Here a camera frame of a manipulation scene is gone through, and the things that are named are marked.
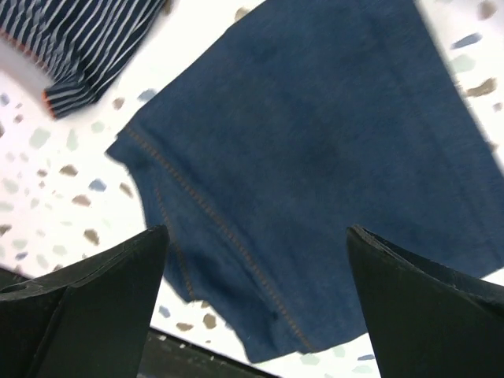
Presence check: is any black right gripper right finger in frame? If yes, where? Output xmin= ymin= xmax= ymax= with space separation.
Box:
xmin=346 ymin=226 xmax=503 ymax=378

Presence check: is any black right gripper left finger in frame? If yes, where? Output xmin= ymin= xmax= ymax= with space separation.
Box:
xmin=1 ymin=226 xmax=169 ymax=378

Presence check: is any navy white striped underwear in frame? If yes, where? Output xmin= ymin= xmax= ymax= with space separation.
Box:
xmin=1 ymin=1 xmax=165 ymax=119

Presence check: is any dark blue folded garment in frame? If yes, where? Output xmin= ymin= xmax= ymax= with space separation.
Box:
xmin=107 ymin=1 xmax=503 ymax=363

